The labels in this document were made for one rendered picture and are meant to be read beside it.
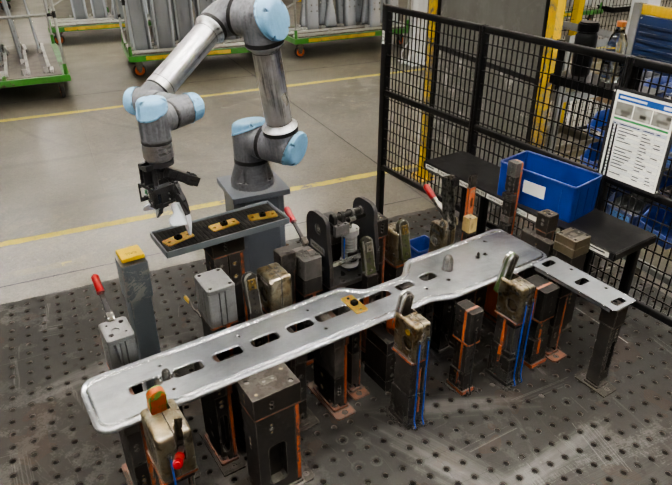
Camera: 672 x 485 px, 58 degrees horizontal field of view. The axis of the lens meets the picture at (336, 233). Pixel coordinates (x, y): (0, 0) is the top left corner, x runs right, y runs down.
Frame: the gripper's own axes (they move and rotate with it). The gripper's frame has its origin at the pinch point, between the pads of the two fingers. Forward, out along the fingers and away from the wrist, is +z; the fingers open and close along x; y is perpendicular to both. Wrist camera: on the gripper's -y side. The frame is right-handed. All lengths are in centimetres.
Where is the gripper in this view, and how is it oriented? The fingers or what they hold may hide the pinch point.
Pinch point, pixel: (176, 225)
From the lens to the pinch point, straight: 170.3
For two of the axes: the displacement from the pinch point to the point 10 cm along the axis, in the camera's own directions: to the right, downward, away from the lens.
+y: -6.7, 3.6, -6.5
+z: 0.0, 8.8, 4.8
